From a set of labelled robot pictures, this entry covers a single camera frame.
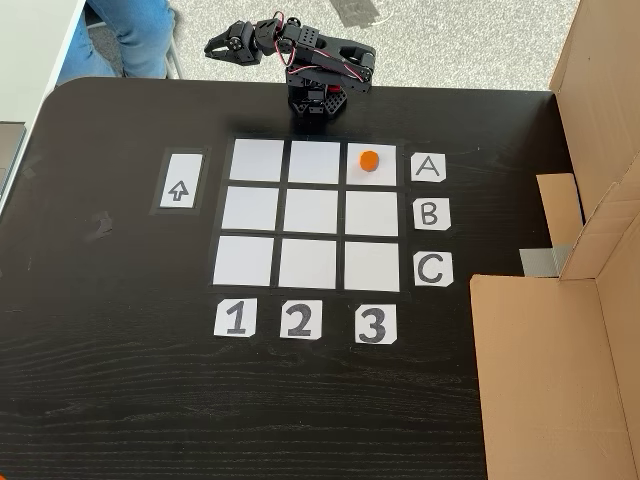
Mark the white nine-square paper grid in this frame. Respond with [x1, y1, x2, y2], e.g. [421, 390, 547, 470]
[208, 135, 409, 296]

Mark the metal chair leg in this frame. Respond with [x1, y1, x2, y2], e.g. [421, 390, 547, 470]
[164, 34, 184, 80]

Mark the person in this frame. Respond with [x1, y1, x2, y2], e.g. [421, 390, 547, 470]
[57, 0, 177, 84]

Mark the white arrow paper sheet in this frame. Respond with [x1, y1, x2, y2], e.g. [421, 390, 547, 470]
[158, 152, 205, 210]

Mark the white furniture panel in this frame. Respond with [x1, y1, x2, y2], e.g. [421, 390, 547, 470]
[0, 0, 89, 124]

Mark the paper label letter A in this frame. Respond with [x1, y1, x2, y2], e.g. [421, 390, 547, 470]
[411, 153, 447, 184]

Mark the paper label letter B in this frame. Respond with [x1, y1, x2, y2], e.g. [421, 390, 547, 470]
[412, 198, 452, 231]

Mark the paper label number 1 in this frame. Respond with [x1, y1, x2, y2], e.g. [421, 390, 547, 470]
[213, 298, 257, 339]

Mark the paper label number 2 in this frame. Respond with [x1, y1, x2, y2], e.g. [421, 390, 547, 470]
[279, 299, 324, 341]

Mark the paper label letter C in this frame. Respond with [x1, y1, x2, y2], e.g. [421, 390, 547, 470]
[413, 252, 454, 288]

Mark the paper label number 3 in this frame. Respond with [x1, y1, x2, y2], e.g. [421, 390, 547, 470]
[354, 304, 399, 345]

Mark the brown cardboard box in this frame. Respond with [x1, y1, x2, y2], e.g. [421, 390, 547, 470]
[469, 0, 640, 480]

